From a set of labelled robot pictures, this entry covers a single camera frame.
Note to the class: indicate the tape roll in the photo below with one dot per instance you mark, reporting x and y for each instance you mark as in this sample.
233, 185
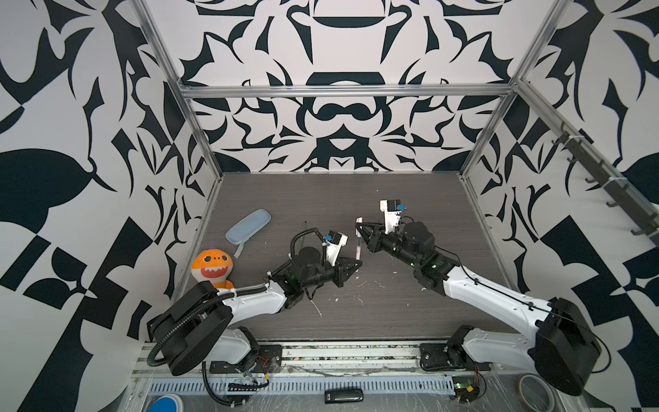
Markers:
534, 394

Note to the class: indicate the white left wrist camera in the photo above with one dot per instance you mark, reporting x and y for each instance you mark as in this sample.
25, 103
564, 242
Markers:
334, 242

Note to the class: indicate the orange shark plush toy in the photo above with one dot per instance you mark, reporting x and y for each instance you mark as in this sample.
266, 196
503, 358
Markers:
215, 266

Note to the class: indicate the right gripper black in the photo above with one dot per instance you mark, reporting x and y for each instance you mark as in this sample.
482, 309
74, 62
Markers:
371, 241

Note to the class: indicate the wall hook rail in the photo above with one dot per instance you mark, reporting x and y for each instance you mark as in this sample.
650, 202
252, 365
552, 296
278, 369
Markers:
604, 175

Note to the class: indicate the light blue pencil case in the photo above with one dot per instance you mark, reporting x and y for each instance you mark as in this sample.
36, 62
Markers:
246, 228

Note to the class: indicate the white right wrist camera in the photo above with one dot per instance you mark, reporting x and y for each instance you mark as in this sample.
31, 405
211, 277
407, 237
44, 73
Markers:
393, 210

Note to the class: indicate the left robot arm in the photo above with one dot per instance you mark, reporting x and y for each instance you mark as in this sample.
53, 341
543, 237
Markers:
203, 328

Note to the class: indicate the blue round lid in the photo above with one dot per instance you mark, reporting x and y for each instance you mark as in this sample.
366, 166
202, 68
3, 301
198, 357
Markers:
167, 403

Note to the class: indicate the black rectangular device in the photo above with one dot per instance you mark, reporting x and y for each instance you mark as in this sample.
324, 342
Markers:
344, 395

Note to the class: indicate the pink fountain pen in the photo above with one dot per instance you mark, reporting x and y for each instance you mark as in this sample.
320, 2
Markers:
358, 248

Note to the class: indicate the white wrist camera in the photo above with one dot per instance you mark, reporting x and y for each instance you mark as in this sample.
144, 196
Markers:
334, 242
393, 210

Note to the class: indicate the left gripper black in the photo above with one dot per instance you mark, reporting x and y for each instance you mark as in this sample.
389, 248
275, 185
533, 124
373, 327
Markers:
338, 269

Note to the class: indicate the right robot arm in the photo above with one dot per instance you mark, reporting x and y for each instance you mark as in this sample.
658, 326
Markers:
550, 337

